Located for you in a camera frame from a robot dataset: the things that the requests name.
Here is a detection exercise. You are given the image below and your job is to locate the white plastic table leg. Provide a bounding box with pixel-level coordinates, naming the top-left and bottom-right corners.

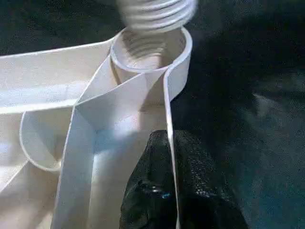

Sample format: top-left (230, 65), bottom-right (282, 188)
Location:
top-left (116, 0), bottom-right (198, 33)

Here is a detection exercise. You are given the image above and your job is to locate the white plastic table top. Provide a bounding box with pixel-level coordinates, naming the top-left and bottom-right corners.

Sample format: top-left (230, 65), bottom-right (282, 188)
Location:
top-left (0, 27), bottom-right (193, 229)

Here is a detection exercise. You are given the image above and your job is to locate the black work mat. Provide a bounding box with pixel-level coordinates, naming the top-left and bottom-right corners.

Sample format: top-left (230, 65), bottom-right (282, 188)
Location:
top-left (0, 0), bottom-right (305, 229)

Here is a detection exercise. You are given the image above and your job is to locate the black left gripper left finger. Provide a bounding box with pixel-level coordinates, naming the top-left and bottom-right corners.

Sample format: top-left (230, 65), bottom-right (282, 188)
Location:
top-left (120, 130), bottom-right (178, 229)

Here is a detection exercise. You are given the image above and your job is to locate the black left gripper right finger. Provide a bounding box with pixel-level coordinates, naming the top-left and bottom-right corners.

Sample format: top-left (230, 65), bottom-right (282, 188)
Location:
top-left (172, 130), bottom-right (248, 229)

